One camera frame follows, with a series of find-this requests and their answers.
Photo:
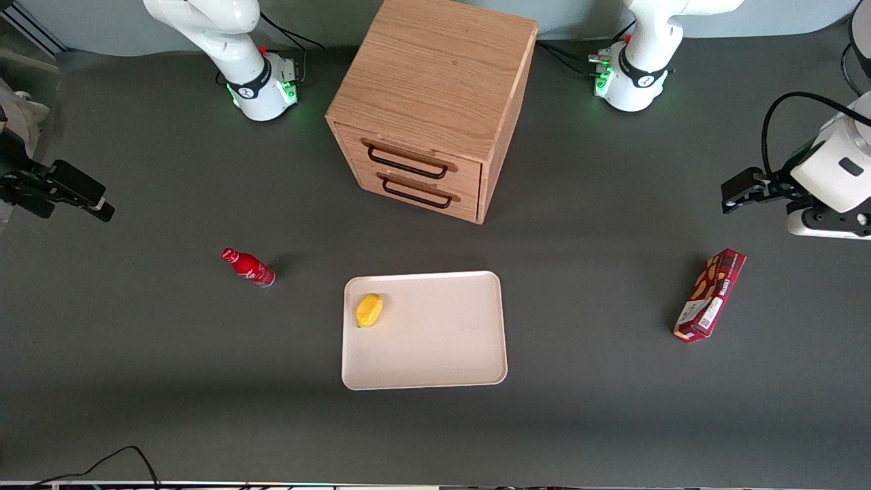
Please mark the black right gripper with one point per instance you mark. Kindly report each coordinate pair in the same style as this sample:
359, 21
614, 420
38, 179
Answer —
20, 182

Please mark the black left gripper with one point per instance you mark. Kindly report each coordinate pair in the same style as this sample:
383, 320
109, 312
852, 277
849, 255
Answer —
778, 184

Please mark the red coke bottle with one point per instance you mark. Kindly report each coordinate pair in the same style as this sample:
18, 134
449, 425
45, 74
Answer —
249, 267

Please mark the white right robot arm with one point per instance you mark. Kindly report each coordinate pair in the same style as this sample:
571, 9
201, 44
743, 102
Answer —
252, 75

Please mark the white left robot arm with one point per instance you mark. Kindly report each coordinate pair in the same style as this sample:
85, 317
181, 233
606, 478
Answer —
639, 82

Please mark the cream plastic tray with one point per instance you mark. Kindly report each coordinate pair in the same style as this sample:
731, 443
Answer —
435, 340

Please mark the whitish crumpled cover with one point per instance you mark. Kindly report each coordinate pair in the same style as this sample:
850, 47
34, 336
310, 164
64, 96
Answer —
20, 112

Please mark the red snack box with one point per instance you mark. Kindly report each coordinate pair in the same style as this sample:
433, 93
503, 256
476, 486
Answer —
711, 296

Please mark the wooden drawer front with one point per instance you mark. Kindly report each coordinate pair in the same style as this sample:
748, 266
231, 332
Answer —
466, 204
469, 173

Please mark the yellow lemon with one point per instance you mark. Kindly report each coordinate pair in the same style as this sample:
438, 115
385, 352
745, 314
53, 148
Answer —
369, 310

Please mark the wooden drawer cabinet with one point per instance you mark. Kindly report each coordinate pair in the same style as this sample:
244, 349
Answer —
435, 75

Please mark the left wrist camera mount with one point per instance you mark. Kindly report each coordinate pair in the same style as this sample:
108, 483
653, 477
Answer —
827, 223

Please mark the aluminium frame profile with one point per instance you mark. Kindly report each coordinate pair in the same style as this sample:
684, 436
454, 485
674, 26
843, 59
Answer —
30, 24

